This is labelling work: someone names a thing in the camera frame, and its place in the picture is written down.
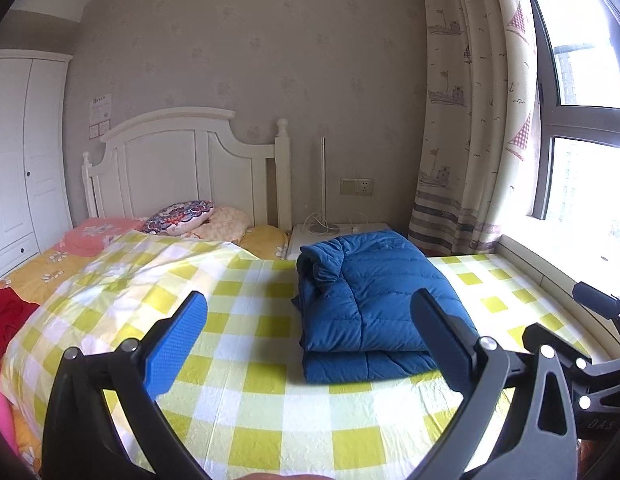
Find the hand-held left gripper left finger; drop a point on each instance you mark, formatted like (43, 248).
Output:
(177, 345)

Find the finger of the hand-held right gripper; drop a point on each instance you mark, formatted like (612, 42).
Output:
(597, 300)
(545, 337)

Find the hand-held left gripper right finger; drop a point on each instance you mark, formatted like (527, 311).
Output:
(440, 337)

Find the blue puffer jacket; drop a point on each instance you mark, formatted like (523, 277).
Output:
(380, 290)

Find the person's left hand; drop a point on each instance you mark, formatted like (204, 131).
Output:
(282, 477)

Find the cream window ledge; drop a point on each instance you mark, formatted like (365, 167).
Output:
(550, 260)

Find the yellow white checked bedsheet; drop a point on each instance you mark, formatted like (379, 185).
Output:
(239, 320)

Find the window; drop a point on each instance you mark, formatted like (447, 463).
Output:
(585, 180)

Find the patterned purple pillow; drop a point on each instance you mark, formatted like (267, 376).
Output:
(177, 216)

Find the cream pillow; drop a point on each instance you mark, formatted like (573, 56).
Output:
(224, 225)

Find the pink floral pillow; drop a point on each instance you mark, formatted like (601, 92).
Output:
(99, 232)

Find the white bedside table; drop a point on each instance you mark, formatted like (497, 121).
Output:
(295, 242)

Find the red cloth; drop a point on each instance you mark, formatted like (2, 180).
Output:
(7, 317)

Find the white wooden headboard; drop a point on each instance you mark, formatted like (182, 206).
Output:
(164, 170)

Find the cream printed curtain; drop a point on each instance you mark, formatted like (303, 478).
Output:
(465, 110)

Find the white wardrobe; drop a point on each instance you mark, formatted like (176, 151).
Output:
(19, 170)

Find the beige wall socket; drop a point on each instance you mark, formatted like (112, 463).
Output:
(356, 186)

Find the wall switch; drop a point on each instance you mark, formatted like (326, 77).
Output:
(100, 130)

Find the white paper wall note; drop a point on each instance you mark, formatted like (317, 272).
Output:
(101, 108)

